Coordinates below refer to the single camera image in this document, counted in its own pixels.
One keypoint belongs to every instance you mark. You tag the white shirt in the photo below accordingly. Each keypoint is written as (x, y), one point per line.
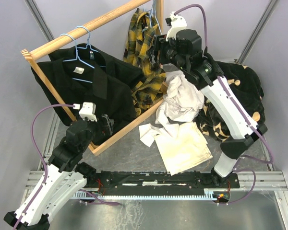
(181, 103)

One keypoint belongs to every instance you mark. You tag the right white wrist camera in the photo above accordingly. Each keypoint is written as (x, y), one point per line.
(176, 23)

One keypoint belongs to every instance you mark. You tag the black floral blanket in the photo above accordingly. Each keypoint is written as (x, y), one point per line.
(246, 86)

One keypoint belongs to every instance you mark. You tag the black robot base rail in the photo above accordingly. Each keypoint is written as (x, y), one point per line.
(108, 180)

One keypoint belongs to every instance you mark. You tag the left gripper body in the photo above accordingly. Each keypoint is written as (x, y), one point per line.
(92, 127)

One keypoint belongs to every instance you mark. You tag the cream folded cloth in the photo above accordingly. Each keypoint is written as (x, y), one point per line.
(186, 151)

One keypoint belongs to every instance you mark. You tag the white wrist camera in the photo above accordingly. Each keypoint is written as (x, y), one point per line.
(176, 23)
(86, 111)

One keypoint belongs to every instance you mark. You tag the empty blue wire hanger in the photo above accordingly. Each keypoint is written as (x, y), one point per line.
(156, 18)

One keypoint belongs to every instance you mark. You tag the white cable duct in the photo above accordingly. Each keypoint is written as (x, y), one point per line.
(161, 193)

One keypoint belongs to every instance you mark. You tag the black shirt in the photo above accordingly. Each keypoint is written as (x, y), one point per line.
(77, 83)
(125, 72)

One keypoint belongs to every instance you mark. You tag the rear black shirt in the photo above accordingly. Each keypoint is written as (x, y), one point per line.
(125, 72)

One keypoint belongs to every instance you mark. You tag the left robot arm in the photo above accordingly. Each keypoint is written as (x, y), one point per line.
(64, 175)

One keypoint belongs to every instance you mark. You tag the front black shirt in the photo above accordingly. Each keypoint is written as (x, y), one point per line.
(77, 83)

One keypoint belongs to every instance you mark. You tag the wooden clothes rack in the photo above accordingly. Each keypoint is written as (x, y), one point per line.
(32, 56)

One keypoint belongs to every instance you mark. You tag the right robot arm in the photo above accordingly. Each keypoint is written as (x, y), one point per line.
(208, 78)

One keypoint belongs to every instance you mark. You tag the yellow plaid shirt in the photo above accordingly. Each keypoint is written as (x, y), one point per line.
(141, 32)

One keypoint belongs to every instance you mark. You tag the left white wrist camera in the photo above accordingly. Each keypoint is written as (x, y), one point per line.
(86, 111)

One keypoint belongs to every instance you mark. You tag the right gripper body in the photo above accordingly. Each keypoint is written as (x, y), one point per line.
(168, 53)

